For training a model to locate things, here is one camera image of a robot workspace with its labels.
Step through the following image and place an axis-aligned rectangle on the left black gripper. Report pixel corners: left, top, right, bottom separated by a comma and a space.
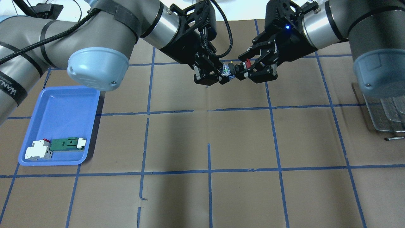
160, 1, 229, 85

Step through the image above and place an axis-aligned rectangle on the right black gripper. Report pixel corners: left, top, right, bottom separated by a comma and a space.
238, 0, 318, 84

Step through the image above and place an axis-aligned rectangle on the red emergency push button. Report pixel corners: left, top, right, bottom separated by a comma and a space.
221, 59, 252, 81

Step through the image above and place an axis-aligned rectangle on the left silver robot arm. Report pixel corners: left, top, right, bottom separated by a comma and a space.
1, 0, 229, 123

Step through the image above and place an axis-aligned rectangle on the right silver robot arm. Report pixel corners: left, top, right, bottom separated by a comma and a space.
235, 0, 405, 98

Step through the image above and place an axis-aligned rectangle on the blue plastic tray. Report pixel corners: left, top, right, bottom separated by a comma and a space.
18, 86, 100, 166

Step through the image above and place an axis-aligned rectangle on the green relay socket module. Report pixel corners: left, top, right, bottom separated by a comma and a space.
50, 137, 87, 151

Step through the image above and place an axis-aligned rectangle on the white circuit breaker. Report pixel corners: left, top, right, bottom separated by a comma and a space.
25, 139, 53, 160

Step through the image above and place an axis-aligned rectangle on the wire mesh shelf basket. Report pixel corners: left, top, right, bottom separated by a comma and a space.
363, 95, 405, 141

